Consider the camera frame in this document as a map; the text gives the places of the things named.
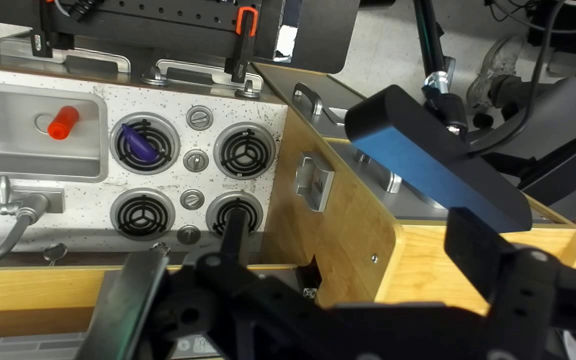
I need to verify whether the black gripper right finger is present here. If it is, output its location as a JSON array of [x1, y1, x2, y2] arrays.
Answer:
[[443, 208, 513, 300]]

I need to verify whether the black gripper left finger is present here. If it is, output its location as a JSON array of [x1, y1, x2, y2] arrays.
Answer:
[[219, 203, 250, 262]]

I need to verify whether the red sauce bottle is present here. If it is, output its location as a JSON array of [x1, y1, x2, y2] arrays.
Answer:
[[45, 106, 79, 139]]

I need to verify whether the black stove burner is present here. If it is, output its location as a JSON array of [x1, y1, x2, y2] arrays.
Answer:
[[110, 111, 181, 173], [214, 122, 275, 179], [206, 192, 264, 236], [110, 188, 175, 241]]

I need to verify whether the grey stove knob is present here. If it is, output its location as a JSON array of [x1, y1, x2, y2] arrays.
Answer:
[[183, 149, 210, 172], [175, 226, 201, 246], [185, 106, 214, 132], [180, 189, 203, 209]]

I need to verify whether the purple toy eggplant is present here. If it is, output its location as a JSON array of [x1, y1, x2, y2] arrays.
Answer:
[[121, 126, 156, 162]]

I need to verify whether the blue cup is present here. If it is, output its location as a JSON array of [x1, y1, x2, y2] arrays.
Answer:
[[343, 84, 531, 231]]

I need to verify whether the wooden toy kitchen cabinet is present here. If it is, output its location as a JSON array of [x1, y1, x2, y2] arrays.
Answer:
[[0, 68, 488, 338]]

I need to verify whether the grey toy faucet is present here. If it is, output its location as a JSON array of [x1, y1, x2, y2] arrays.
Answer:
[[0, 176, 50, 259]]

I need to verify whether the orange black clamp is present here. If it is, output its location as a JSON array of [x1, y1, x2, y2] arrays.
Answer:
[[226, 3, 259, 84]]

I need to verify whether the grey toy sink basin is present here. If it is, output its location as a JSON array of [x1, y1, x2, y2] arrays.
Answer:
[[0, 85, 107, 182]]

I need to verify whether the grey cabinet door handle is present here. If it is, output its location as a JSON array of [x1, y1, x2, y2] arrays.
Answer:
[[293, 154, 333, 211]]

